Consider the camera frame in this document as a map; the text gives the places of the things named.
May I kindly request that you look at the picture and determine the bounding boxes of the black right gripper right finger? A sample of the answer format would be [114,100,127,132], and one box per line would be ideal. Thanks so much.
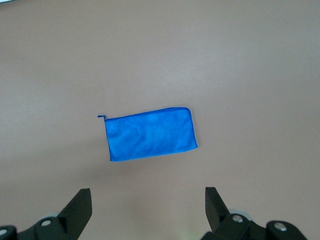
[201,186,268,240]

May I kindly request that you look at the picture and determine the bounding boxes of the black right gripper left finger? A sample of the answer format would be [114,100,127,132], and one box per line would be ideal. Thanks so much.
[17,188,93,240]

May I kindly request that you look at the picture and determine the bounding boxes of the blue microfibre towel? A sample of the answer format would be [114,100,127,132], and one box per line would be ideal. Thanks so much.
[97,106,199,163]

